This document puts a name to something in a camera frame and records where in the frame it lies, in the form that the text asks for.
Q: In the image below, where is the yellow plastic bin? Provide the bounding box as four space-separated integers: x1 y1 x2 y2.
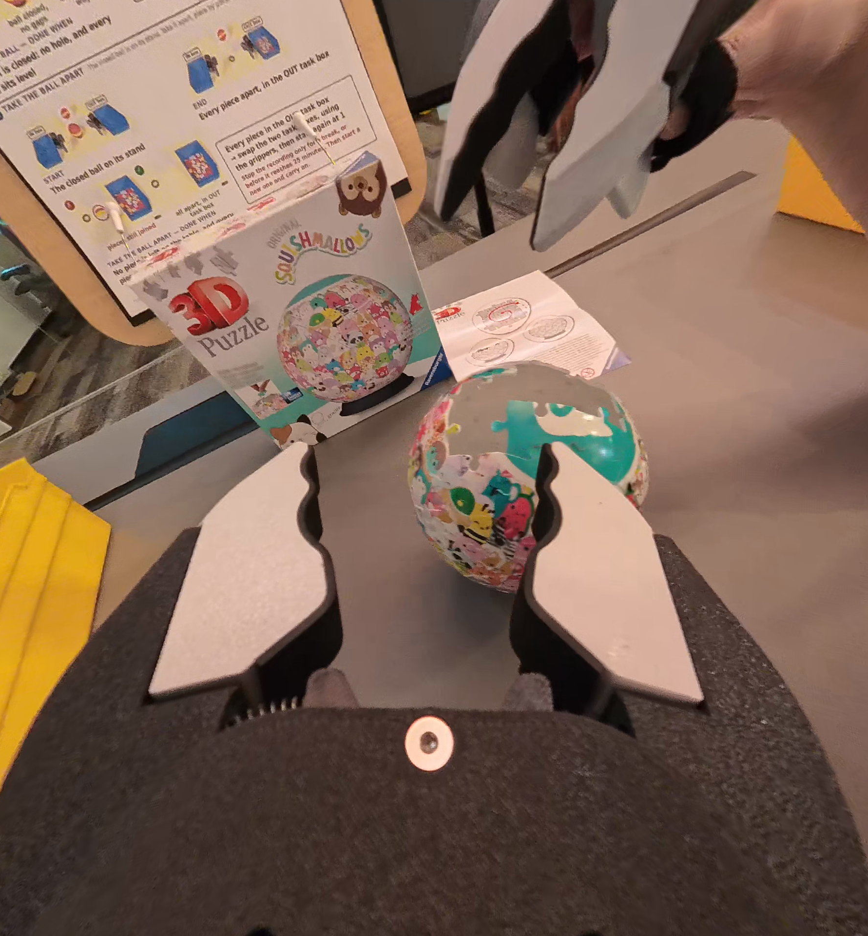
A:
0 457 113 871
776 134 868 236

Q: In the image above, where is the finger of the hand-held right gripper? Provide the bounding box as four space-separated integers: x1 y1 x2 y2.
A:
432 0 581 222
527 0 699 253

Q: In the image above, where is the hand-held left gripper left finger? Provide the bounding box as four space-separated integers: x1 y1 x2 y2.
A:
147 441 345 704

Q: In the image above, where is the folded paper instruction leaflet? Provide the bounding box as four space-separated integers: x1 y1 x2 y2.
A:
434 269 634 383

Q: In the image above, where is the black desk frame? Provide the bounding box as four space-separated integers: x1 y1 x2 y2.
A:
472 172 498 236

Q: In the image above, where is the dark desk mat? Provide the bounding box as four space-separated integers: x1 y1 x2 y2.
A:
83 417 277 513

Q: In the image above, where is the instruction poster on board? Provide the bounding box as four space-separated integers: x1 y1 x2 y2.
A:
0 0 429 346

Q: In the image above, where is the puzzle ball cardboard box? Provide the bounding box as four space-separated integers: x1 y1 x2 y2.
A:
128 150 453 449

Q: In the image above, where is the colourful puzzle ball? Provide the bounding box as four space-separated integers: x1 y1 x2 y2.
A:
408 362 650 595

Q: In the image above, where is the person's right hand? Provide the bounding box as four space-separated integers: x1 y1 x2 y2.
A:
721 0 868 253

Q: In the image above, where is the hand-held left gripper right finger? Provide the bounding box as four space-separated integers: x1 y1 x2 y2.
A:
509 441 705 716

